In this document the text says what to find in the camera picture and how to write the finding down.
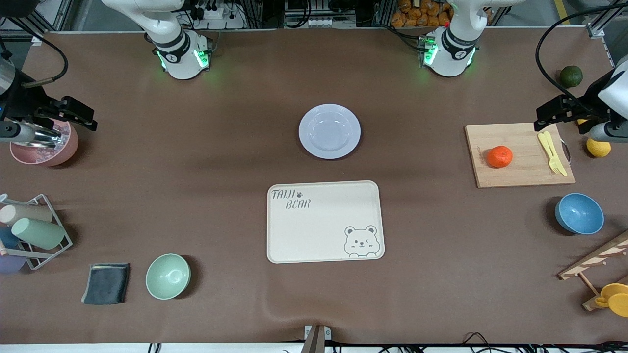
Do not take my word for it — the orange fruit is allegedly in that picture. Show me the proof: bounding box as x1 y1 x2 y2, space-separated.
487 146 514 169

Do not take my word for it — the pale lilac round plate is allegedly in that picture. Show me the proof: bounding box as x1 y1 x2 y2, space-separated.
298 103 362 160

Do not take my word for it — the dark green avocado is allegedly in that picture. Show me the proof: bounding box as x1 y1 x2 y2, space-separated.
560 65 583 89

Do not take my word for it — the shiny metal scoop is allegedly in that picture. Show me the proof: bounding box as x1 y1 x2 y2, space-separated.
14 128 62 149

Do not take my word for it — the pink bowl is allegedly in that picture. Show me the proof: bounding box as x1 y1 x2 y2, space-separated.
10 119 79 167

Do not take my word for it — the yellow plastic fork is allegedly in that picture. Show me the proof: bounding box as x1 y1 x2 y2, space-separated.
544 131 569 177
538 132 561 175

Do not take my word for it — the bamboo cutting board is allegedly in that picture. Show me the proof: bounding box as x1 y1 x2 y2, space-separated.
465 123 576 189

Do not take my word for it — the blue bowl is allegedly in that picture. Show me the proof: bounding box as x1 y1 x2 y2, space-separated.
555 193 605 235

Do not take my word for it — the beige cup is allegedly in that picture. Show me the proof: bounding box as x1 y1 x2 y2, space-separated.
0 204 53 226

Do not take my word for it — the mint green cup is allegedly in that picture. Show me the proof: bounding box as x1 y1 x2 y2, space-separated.
11 217 66 250

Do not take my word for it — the blue cup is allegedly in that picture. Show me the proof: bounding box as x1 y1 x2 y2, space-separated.
0 226 23 250

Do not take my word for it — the wooden mug rack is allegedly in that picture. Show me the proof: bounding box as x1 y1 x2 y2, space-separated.
558 230 628 312

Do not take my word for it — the purple cup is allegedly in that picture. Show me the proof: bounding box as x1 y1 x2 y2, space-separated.
0 255 27 274

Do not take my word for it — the dark grey folded cloth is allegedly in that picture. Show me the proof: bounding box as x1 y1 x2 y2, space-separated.
81 263 131 305

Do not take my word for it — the bag of orange fruits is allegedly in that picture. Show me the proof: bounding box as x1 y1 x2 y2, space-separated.
391 0 454 28

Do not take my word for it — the white power strip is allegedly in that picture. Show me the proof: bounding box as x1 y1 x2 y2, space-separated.
195 4 246 29

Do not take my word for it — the mint green bowl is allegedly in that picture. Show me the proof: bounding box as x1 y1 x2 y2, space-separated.
145 253 191 300

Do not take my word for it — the yellow mug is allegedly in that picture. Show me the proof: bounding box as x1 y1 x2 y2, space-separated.
595 283 628 318

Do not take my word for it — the cream bear print tray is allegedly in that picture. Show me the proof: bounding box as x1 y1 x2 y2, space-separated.
266 180 386 264

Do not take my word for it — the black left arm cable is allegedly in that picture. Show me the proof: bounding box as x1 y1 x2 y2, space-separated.
535 2 628 116

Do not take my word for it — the grey wire cup rack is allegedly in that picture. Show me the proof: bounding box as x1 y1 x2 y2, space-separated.
0 194 73 271

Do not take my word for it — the black cable loop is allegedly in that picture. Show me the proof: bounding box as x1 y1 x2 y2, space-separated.
462 332 497 352

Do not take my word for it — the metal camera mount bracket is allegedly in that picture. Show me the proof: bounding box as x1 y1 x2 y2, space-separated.
300 325 332 353

